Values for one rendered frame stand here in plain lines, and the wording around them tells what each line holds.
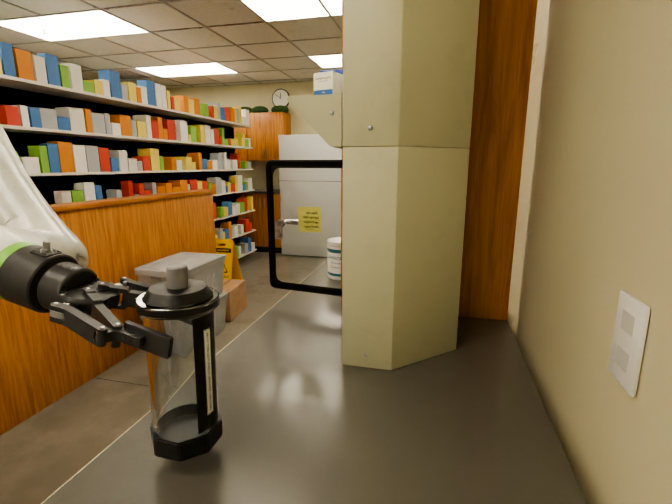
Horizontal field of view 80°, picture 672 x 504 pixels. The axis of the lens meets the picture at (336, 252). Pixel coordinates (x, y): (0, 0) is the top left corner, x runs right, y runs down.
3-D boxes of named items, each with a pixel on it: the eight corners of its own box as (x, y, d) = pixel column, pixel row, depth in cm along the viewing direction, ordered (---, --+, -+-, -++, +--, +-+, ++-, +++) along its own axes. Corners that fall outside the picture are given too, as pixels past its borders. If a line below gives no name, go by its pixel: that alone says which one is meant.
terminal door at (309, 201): (360, 299, 118) (362, 159, 110) (270, 287, 129) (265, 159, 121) (361, 298, 119) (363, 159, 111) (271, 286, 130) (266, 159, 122)
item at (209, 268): (230, 291, 339) (227, 253, 332) (187, 317, 281) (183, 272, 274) (186, 288, 348) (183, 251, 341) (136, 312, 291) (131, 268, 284)
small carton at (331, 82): (344, 103, 91) (344, 75, 89) (333, 100, 86) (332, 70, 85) (325, 105, 93) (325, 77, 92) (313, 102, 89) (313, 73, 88)
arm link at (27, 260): (52, 296, 67) (-5, 316, 59) (56, 230, 64) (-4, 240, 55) (83, 307, 66) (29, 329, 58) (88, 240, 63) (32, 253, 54)
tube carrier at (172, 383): (237, 416, 64) (233, 288, 60) (198, 463, 54) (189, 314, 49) (178, 404, 67) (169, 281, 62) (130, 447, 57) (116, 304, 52)
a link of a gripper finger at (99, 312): (93, 285, 59) (82, 287, 58) (125, 320, 52) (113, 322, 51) (91, 309, 60) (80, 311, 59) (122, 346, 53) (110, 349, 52)
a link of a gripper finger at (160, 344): (128, 319, 53) (123, 321, 52) (174, 337, 52) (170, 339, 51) (126, 339, 54) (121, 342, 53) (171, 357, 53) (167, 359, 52)
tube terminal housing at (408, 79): (453, 321, 114) (473, 24, 98) (458, 379, 84) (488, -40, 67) (366, 313, 120) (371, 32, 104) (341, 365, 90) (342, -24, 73)
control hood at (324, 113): (369, 151, 110) (369, 113, 108) (342, 146, 80) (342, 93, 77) (328, 152, 113) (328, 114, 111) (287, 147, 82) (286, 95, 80)
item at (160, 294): (226, 303, 60) (224, 260, 58) (188, 327, 51) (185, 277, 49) (172, 296, 62) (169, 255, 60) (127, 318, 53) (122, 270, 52)
